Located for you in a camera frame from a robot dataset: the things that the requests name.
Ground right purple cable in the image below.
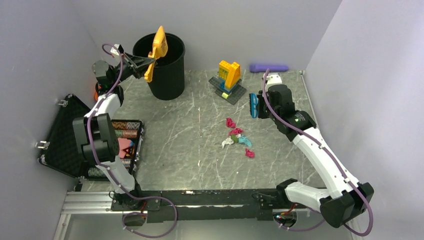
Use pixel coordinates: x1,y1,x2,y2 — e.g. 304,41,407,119
261,68,375,237

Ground yellow toy brick tower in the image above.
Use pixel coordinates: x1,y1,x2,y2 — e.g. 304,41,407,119
208,60,247,105

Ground black poker chip case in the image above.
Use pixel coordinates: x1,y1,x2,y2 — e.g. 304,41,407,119
38,94,144,182

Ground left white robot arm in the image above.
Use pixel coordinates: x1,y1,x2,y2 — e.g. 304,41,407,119
72,53,156,210

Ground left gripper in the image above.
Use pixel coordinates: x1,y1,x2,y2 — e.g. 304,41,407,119
112,52,157,85

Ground purple cylinder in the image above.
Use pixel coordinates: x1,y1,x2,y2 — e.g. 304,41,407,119
248,63,290,73

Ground light blue paper scrap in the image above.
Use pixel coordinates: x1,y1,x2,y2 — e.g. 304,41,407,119
238,135,253,148

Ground white twisted paper scrap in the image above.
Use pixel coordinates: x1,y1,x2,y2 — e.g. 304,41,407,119
221,136,234,148

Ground pink playing cards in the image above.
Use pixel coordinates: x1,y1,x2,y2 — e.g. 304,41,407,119
118,138,134,159

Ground large magenta paper scrap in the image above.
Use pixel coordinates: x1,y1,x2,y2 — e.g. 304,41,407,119
228,127,244,136

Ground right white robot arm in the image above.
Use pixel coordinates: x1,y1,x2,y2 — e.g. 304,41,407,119
250,72,375,235

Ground small green paper scrap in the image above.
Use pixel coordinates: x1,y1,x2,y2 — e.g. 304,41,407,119
230,134,239,143

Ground yellow slotted scoop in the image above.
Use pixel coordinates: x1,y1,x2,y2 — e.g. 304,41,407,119
144,25,169,83

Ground black plastic bucket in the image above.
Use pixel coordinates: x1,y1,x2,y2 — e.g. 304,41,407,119
148,32,186,101

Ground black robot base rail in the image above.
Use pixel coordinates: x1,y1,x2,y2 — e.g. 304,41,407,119
110,188,293,223

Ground orange ring toy blocks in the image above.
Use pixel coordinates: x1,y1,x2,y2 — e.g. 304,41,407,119
94,83,100,101

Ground near magenta paper scrap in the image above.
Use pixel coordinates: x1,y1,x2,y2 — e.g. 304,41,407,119
225,117,236,129

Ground blue hand brush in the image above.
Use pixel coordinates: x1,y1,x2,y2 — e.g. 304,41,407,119
249,92,259,119

